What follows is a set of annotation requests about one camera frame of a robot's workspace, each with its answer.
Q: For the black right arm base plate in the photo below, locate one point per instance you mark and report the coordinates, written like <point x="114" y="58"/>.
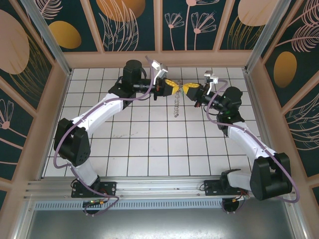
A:
<point x="211" y="188"/>

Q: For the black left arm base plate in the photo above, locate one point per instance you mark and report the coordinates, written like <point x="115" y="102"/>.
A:
<point x="109" y="189"/>

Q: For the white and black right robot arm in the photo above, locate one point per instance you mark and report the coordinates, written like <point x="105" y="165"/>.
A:
<point x="249" y="147"/>

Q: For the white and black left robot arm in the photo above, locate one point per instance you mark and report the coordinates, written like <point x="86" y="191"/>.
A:
<point x="99" y="112"/>

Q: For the aluminium frame post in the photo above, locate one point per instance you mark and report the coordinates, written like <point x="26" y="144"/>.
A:
<point x="264" y="35"/>
<point x="49" y="37"/>

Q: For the grey metal sheet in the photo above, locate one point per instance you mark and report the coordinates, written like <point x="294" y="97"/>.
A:
<point x="159" y="224"/>

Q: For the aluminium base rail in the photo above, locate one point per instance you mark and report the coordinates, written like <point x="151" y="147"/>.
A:
<point x="159" y="185"/>

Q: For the aluminium side rail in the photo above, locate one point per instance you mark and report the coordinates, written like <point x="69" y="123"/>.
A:
<point x="254" y="99"/>

